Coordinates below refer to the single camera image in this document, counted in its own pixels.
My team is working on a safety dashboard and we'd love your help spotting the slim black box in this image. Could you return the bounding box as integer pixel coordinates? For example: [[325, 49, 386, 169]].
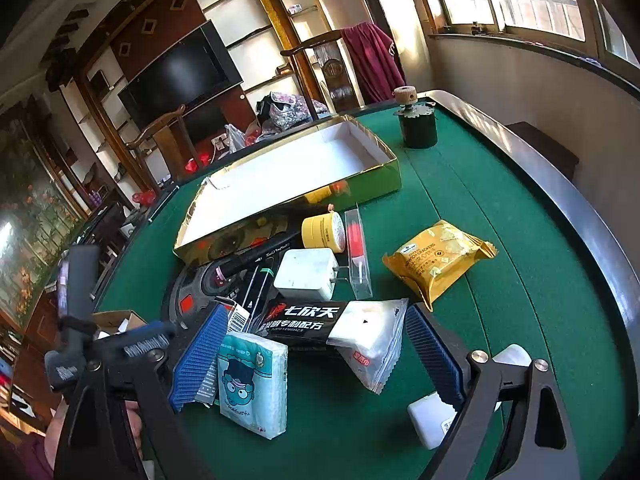
[[235, 265, 276, 321]]

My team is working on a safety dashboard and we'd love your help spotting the large landscape wall painting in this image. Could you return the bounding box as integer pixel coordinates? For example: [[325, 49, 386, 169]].
[[0, 125, 86, 321]]

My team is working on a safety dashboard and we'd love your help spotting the dark red cloth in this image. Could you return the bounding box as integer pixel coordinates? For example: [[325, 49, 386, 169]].
[[340, 22, 406, 106]]

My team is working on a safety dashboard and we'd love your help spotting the dark wooden bench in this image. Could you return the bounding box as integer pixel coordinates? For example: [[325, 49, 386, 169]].
[[505, 121, 581, 181]]

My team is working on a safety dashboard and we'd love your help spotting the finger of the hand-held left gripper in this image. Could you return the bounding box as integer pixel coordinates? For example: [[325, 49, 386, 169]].
[[116, 321, 177, 361]]

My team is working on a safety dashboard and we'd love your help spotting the black and clear snack packet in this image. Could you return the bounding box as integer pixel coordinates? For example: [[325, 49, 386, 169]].
[[250, 299, 410, 393]]

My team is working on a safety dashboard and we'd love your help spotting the white charger block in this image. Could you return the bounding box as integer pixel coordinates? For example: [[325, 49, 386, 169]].
[[407, 344, 532, 451]]

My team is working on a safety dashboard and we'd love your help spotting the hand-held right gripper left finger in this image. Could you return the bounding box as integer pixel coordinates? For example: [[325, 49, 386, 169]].
[[54, 299, 237, 480]]

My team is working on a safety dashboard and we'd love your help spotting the white wall shelf unit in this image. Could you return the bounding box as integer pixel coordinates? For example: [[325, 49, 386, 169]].
[[185, 0, 351, 111]]

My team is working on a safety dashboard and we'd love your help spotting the cartoon tissue pack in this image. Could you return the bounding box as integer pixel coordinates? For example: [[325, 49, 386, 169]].
[[216, 332, 289, 440]]

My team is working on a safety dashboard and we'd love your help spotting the small yellow jar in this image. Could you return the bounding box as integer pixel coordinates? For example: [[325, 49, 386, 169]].
[[301, 210, 346, 252]]

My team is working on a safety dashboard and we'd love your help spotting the round black table turntable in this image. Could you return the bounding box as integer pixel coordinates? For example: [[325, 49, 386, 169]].
[[167, 260, 241, 331]]

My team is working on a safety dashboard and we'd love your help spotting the yellow snack packet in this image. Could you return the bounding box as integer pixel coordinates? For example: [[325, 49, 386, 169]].
[[382, 220, 497, 311]]

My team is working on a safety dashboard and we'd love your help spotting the clear case with red item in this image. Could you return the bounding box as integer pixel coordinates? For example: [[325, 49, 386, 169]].
[[344, 205, 373, 300]]

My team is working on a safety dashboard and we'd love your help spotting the black flat television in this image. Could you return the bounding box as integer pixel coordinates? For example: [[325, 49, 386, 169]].
[[117, 20, 244, 131]]

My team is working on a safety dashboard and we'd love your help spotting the person's left forearm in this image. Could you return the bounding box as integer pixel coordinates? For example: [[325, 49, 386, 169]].
[[27, 400, 71, 480]]

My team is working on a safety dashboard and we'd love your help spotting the window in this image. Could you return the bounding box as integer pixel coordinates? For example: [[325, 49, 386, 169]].
[[425, 0, 640, 68]]

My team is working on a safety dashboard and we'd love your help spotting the brown cardboard box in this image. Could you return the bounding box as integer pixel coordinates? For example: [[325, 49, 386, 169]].
[[92, 310, 147, 342]]

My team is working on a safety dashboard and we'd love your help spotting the black marker pen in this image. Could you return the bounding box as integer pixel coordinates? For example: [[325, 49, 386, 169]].
[[215, 247, 301, 281]]

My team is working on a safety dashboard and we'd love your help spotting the open gold gift box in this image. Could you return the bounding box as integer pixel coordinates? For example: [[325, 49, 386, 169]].
[[172, 115, 402, 266]]

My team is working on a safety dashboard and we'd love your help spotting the white power adapter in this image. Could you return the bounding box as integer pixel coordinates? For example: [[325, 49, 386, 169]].
[[274, 248, 341, 302]]

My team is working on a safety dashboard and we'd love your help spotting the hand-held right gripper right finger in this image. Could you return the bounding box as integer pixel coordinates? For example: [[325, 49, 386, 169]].
[[404, 304, 581, 480]]

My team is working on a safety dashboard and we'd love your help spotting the clear plastic bag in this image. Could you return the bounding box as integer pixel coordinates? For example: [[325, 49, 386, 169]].
[[225, 120, 261, 153]]

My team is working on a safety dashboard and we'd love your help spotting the person's left hand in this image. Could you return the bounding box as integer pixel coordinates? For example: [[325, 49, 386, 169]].
[[125, 400, 146, 456]]

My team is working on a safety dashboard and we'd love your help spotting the wooden chair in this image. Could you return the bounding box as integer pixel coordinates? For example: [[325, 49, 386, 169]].
[[280, 30, 361, 113], [125, 105, 201, 186]]

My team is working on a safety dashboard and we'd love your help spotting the floral bag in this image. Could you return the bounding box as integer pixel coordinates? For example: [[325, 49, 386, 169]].
[[257, 91, 328, 136]]

